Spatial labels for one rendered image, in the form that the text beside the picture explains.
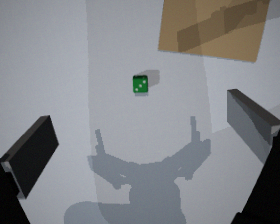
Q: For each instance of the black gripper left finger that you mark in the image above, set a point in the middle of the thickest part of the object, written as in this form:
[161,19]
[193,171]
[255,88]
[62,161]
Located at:
[22,164]

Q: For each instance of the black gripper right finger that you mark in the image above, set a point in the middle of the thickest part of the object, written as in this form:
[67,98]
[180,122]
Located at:
[258,128]

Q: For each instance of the green die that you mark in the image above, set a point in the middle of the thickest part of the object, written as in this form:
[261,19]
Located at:
[140,83]

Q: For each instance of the tan flat mat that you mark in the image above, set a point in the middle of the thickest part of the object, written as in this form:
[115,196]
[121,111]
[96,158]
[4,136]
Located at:
[221,28]

